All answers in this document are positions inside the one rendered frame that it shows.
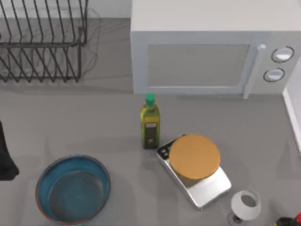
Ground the pale microwave oven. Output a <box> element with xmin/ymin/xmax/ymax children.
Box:
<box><xmin>129</xmin><ymin>0</ymin><xmax>301</xmax><ymax>99</ymax></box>

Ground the dark wire dish rack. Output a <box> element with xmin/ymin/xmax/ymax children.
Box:
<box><xmin>0</xmin><ymin>0</ymin><xmax>89</xmax><ymax>83</ymax></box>

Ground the large white microwave knob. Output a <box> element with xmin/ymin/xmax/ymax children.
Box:
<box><xmin>271</xmin><ymin>46</ymin><xmax>295</xmax><ymax>63</ymax></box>

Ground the silver kitchen scale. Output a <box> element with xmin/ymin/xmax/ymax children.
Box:
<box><xmin>156</xmin><ymin>134</ymin><xmax>232</xmax><ymax>211</ymax></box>

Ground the black and red bottle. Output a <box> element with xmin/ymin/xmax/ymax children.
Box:
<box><xmin>275</xmin><ymin>212</ymin><xmax>301</xmax><ymax>226</ymax></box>

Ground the small white microwave knob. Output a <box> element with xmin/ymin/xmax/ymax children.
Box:
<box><xmin>263</xmin><ymin>67</ymin><xmax>285</xmax><ymax>82</ymax></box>

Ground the green oil bottle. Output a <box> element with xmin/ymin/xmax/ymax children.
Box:
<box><xmin>140</xmin><ymin>93</ymin><xmax>162</xmax><ymax>150</ymax></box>

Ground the pale microwave door handle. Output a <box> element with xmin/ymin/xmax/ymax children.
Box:
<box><xmin>243</xmin><ymin>43</ymin><xmax>267</xmax><ymax>100</ymax></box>

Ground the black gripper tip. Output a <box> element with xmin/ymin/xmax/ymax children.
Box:
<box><xmin>0</xmin><ymin>121</ymin><xmax>20</xmax><ymax>181</ymax></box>

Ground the blue bowl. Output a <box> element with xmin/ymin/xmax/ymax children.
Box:
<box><xmin>35</xmin><ymin>154</ymin><xmax>111</xmax><ymax>225</ymax></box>

